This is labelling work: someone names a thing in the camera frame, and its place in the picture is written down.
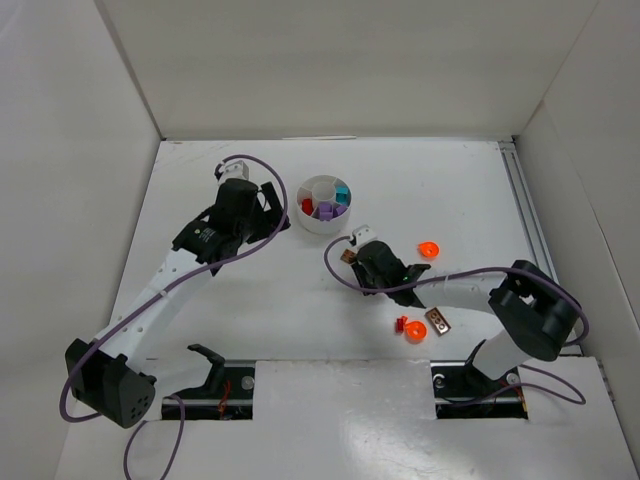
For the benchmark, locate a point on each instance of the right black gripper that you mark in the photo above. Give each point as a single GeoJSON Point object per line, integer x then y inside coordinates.
{"type": "Point", "coordinates": [362, 270]}

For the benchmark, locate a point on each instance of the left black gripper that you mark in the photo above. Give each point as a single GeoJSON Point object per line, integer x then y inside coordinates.
{"type": "Point", "coordinates": [265, 215]}

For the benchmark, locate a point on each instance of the tan lego plate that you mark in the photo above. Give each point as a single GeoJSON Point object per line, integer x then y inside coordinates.
{"type": "Point", "coordinates": [348, 257]}

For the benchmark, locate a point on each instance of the orange round lego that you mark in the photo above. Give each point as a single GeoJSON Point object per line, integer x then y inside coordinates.
{"type": "Point", "coordinates": [429, 250]}

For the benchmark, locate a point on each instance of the red lego brick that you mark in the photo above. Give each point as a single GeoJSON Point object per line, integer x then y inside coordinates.
{"type": "Point", "coordinates": [307, 206]}

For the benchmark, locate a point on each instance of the purple printed lego brick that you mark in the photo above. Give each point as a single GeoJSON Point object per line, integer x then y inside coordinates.
{"type": "Point", "coordinates": [339, 210]}

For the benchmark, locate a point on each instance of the orange round lego dish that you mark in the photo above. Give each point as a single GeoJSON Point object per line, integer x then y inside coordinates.
{"type": "Point", "coordinates": [415, 332]}

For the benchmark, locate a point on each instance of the teal lego brick pair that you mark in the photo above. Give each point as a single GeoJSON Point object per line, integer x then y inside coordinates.
{"type": "Point", "coordinates": [342, 195]}

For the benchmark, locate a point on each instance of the white round divided container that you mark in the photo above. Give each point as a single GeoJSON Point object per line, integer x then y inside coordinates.
{"type": "Point", "coordinates": [321, 188]}

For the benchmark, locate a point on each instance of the brown lego plate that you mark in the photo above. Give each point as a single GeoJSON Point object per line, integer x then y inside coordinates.
{"type": "Point", "coordinates": [438, 321]}

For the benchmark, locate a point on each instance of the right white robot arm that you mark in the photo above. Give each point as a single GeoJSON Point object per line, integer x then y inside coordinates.
{"type": "Point", "coordinates": [537, 316]}

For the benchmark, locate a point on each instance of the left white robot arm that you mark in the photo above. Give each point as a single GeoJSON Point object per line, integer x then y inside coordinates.
{"type": "Point", "coordinates": [111, 373]}

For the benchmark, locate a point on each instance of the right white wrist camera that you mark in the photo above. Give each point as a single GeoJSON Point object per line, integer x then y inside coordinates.
{"type": "Point", "coordinates": [361, 236]}

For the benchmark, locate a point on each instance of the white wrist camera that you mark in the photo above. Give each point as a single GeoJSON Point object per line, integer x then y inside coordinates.
{"type": "Point", "coordinates": [234, 169]}
{"type": "Point", "coordinates": [361, 236]}

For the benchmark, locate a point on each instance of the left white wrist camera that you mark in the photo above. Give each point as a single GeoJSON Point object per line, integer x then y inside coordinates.
{"type": "Point", "coordinates": [234, 169]}

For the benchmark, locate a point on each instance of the aluminium rail right side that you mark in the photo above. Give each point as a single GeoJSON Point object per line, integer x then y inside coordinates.
{"type": "Point", "coordinates": [538, 247]}

